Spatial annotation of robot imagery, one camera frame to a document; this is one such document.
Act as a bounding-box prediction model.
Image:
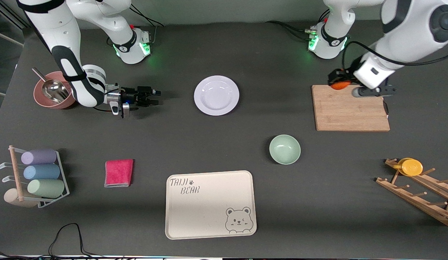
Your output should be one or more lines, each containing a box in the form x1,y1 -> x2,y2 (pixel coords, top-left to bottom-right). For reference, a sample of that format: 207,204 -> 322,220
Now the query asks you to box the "mint green bowl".
269,134 -> 301,165

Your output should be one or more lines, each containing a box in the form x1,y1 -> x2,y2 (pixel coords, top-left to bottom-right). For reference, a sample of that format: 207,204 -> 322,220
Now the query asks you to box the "wooden cutting board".
312,84 -> 391,132

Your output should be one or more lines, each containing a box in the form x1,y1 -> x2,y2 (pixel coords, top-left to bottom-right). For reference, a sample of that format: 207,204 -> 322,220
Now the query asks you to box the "purple cup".
21,149 -> 57,165

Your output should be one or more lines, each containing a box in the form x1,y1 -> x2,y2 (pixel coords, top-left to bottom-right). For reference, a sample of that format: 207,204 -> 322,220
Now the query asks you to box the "pink bowl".
33,71 -> 77,109

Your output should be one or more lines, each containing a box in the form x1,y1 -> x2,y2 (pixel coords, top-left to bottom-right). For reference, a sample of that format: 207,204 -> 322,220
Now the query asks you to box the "wooden mug rack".
375,158 -> 448,228

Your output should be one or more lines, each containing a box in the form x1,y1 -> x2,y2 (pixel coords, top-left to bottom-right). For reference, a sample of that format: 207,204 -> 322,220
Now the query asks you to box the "metal scoop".
32,67 -> 71,103

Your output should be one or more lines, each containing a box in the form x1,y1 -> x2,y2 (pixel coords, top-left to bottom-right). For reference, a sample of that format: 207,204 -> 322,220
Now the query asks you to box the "black cable on table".
0,223 -> 112,260

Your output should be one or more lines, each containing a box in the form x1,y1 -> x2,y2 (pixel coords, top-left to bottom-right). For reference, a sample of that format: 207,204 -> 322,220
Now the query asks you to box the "black left arm base cable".
265,20 -> 315,41

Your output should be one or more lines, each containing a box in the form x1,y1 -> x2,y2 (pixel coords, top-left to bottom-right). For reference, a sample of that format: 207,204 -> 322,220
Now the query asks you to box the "white round plate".
194,75 -> 240,116

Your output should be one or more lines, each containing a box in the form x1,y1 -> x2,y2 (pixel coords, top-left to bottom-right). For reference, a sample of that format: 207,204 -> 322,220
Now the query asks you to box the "blue cup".
23,164 -> 61,180

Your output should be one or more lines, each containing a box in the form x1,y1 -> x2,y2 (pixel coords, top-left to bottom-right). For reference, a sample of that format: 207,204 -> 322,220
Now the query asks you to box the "black right arm base cable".
129,4 -> 165,44

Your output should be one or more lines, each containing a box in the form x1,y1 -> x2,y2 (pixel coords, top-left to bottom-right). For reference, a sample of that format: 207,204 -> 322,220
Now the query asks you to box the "pink folded cloth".
104,159 -> 134,188

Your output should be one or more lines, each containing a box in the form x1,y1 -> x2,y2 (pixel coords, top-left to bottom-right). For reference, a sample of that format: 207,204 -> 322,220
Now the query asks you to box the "grey wire cup rack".
0,149 -> 70,208

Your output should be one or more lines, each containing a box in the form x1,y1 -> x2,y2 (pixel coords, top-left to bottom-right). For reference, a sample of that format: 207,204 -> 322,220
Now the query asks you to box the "cream bear print tray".
165,170 -> 257,240

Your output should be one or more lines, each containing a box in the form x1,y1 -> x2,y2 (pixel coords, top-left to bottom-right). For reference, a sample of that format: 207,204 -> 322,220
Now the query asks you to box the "light green cup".
27,179 -> 65,199

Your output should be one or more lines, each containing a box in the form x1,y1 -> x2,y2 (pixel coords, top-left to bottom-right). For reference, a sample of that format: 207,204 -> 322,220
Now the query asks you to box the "black arm base cable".
265,20 -> 315,41
129,4 -> 165,44

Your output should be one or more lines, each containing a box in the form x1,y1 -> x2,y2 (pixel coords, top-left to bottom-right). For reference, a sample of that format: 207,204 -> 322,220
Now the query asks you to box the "yellow mug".
397,158 -> 423,177

